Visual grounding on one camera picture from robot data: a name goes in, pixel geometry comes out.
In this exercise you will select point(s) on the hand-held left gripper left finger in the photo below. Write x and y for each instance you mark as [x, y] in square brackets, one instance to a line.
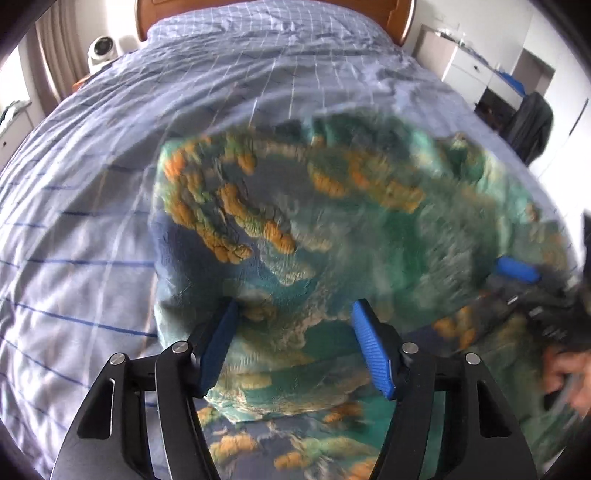
[217, 346]

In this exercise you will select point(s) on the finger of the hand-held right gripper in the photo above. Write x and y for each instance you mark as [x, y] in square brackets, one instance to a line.
[517, 270]

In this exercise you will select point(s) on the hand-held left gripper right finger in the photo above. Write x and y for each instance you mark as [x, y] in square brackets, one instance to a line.
[374, 350]

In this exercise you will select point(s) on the green printed jacket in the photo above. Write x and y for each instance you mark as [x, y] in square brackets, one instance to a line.
[346, 230]

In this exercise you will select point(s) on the pile of clothes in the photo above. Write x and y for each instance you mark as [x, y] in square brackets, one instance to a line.
[11, 113]

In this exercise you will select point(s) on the person's right hand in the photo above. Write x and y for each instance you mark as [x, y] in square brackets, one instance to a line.
[561, 369]

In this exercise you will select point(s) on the white wardrobe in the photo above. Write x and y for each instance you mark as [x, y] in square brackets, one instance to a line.
[570, 152]

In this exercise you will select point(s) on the dark jacket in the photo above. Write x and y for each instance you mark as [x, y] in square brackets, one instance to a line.
[531, 124]

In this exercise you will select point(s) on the blue cloth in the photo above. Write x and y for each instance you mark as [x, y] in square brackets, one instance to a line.
[512, 83]

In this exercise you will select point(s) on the white desk with drawers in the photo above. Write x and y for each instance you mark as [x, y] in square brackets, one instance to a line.
[466, 69]

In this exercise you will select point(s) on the white window bench cabinet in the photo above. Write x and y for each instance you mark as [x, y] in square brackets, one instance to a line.
[11, 143]

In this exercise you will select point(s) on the wooden nightstand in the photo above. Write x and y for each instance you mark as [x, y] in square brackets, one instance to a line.
[79, 85]

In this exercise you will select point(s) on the white desk fan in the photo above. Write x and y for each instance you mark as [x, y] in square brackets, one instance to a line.
[102, 48]

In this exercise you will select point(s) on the blue checked pillow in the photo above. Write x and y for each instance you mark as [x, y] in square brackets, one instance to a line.
[277, 23]

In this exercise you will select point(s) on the beige curtain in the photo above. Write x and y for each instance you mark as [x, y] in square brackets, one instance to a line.
[53, 60]

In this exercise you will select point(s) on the wooden headboard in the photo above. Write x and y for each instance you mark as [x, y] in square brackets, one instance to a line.
[152, 11]

